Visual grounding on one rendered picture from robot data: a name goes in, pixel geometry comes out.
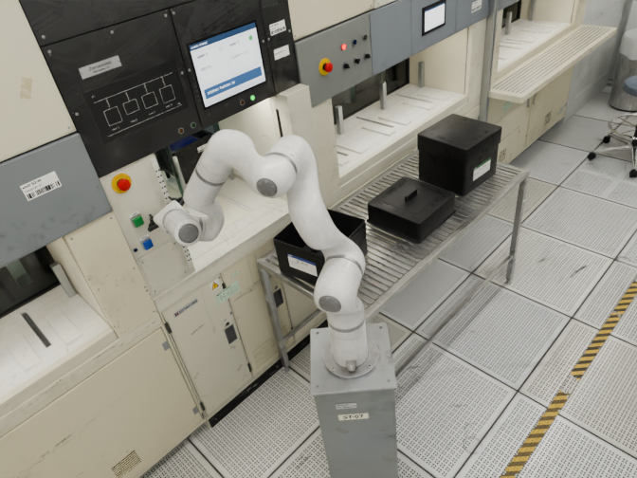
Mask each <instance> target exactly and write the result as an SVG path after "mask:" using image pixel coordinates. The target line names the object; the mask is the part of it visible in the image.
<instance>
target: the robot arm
mask: <svg viewBox="0 0 637 478"><path fill-rule="evenodd" d="M232 169H235V170H236V171H237V172H238V173H239V174H240V175H241V177H242V178H243V179H244V181H245V182H246V184H247V185H248V187H249V188H250V189H251V190H252V191H253V192H254V193H256V194H258V195H260V196H263V197H268V198H277V197H280V196H283V195H284V194H286V195H287V206H288V211H289V215H290V218H291V220H292V222H293V224H294V226H295V228H296V230H297V231H298V233H299V235H300V237H301V238H302V240H303V241H304V242H305V244H306V245H307V246H308V247H310V248H312V249H316V250H321V251H322V253H323V255H324V258H325V264H324V266H323V268H322V270H321V273H320V274H319V276H318V280H317V282H316V285H315V290H314V301H315V304H316V306H317V308H318V309H320V310H321V311H323V312H326V315H327V321H328V326H329V333H330V339H331V340H330V341H329V342H328V343H327V345H326V346H325V348H324V351H323V362H324V365H325V367H326V368H327V370H328V371H329V372H330V373H332V374H333V375H334V376H336V377H341V378H347V379H354V378H359V377H364V376H366V375H367V374H368V373H369V372H371V371H372V370H373V369H374V367H375V366H376V364H377V362H378V358H379V353H378V348H377V346H376V344H375V343H374V341H373V340H371V339H370V338H369V337H367V331H366V321H365V311H364V305H363V303H362V302H361V300H360V299H359V298H358V297H357V296H356V294H357V291H358V288H359V285H360V282H361V279H362V276H363V274H364V270H365V265H366V263H365V257H364V255H363V253H362V251H361V249H360V248H359V247H358V245H357V244H355V243H354V242H353V241H352V240H351V239H349V238H348V237H346V236H345V235H344V234H343V233H341V232H340V231H339V230H338V229H337V227H336V226H335V224H334V222H333V220H332V219H331V216H330V214H329V212H328V211H327V209H326V207H325V205H324V203H323V200H322V197H321V194H320V190H319V179H318V171H317V164H316V160H315V157H314V154H313V152H312V149H311V147H310V146H309V144H308V143H307V142H306V140H305V139H303V138H301V137H299V136H296V135H287V136H284V137H282V138H280V139H278V140H277V141H276V142H275V143H274V145H273V146H272V147H271V148H270V149H269V151H268V152H267V153H266V155H265V156H260V155H259V154H258V153H257V151H256V148H255V145H254V143H253V141H252V139H251V138H250V137H249V136H248V135H247V134H245V133H243V132H240V131H236V130H229V129H225V130H220V131H218V132H216V133H215V134H214V135H213V136H212V137H211V138H210V139H209V142H208V143H207V145H206V147H205V149H204V151H203V153H202V155H201V156H200V158H199V160H198V162H197V164H196V166H195V169H194V171H193V173H192V175H191V178H190V180H189V182H188V184H187V186H186V189H185V191H184V194H183V197H178V198H171V197H169V198H170V199H171V200H172V202H171V203H169V204H168V205H167V206H166V207H165V208H163V209H162V210H161V211H160V212H159V213H158V214H157V215H156V216H155V217H153V216H152V215H151V214H149V216H150V218H149V219H150V221H151V222H150V224H149V225H148V226H149V227H148V231H149V232H151V231H153V230H155V229H157V228H161V229H162V230H164V231H166V232H167V233H168V234H170V235H171V236H172V237H173V238H174V239H175V241H176V242H177V243H179V244H180V245H182V246H192V245H194V244H196V243H197V242H198V241H204V242H209V241H213V240H214V239H215V238H216V237H217V236H218V234H219V233H220V231H221V229H222V227H223V226H224V222H225V216H224V211H223V208H222V206H221V204H220V202H219V201H218V199H217V198H216V196H217V195H218V193H219V192H220V191H221V189H222V187H223V186H224V184H225V182H226V180H227V179H228V176H229V174H230V173H231V171H232ZM185 203H186V205H187V206H189V207H190V208H192V209H193V210H195V211H199V212H202V213H203V214H205V215H207V217H197V216H192V215H189V214H187V212H186V211H185V209H184V208H183V205H184V204H185Z"/></svg>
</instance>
